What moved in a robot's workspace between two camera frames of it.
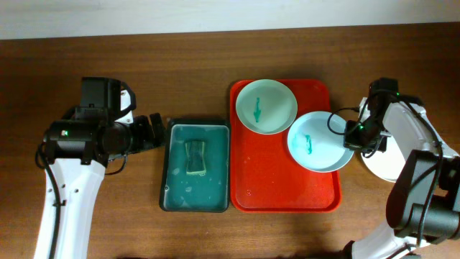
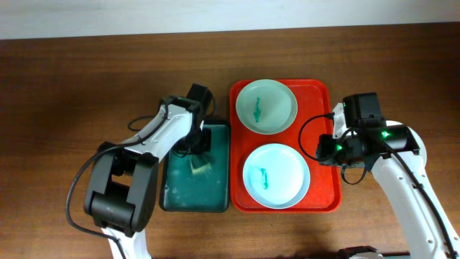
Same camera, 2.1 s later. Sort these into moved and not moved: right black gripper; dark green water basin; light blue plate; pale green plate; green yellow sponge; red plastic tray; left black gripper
Moved: light blue plate; green yellow sponge; right black gripper; left black gripper
Not moved: dark green water basin; red plastic tray; pale green plate
